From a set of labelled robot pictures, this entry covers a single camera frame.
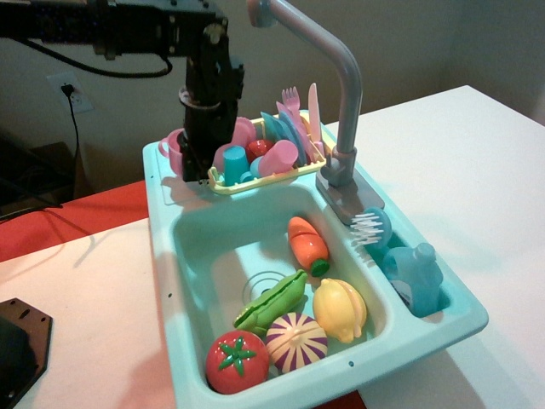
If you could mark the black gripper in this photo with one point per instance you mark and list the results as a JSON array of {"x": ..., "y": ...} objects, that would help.
[{"x": 214, "y": 86}]

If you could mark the pink toy cup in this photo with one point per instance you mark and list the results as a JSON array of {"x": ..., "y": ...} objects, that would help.
[{"x": 170, "y": 148}]

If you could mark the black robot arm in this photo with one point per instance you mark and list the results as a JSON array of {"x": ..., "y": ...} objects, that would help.
[{"x": 195, "y": 30}]

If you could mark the teal toy cup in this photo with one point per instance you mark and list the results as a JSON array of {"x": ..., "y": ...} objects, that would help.
[{"x": 235, "y": 164}]

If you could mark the small blue toy cup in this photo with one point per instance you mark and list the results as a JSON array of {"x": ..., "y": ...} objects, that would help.
[{"x": 252, "y": 173}]

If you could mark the pink lying cup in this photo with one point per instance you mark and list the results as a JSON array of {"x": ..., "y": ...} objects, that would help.
[{"x": 279, "y": 159}]

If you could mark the teal toy sink unit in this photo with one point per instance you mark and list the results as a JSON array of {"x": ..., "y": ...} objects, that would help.
[{"x": 214, "y": 253}]

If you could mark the yellow dish rack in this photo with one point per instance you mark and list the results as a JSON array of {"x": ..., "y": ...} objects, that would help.
[{"x": 314, "y": 153}]

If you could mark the pink scalloped plate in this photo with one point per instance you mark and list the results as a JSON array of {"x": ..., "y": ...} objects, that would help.
[{"x": 244, "y": 133}]

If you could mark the red toy bowl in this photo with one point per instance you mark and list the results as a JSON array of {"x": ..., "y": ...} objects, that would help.
[{"x": 257, "y": 148}]

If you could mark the blue toy plate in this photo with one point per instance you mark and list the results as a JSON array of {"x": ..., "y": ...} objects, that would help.
[{"x": 277, "y": 130}]

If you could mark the pink toy fork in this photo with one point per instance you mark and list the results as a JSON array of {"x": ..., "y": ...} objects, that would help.
[{"x": 290, "y": 105}]

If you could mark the pink toy knife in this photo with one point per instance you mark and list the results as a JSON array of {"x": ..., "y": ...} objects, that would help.
[{"x": 314, "y": 114}]

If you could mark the orange toy carrot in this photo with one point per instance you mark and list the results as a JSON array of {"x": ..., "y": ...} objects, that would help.
[{"x": 308, "y": 247}]

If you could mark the grey toy faucet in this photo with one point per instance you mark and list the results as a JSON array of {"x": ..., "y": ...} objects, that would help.
[{"x": 346, "y": 191}]

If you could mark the green toy pea pod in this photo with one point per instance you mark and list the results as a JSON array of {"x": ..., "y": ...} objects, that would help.
[{"x": 257, "y": 316}]

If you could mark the teal dish brush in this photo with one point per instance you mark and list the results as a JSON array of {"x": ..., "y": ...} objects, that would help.
[{"x": 372, "y": 228}]

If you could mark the yellow toy lemon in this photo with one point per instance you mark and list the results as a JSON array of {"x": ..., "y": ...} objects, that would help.
[{"x": 339, "y": 309}]

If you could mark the red toy tomato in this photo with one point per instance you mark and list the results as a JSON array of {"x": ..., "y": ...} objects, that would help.
[{"x": 237, "y": 360}]

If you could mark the purple striped toy onion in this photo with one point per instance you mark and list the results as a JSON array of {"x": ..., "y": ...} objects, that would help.
[{"x": 295, "y": 340}]

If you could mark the blue toy soap bottle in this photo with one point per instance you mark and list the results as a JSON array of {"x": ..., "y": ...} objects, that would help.
[{"x": 415, "y": 276}]

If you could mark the white wall outlet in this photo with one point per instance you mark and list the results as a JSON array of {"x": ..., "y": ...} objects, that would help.
[{"x": 78, "y": 100}]

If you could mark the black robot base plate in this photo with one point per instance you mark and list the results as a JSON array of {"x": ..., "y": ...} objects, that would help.
[{"x": 25, "y": 344}]

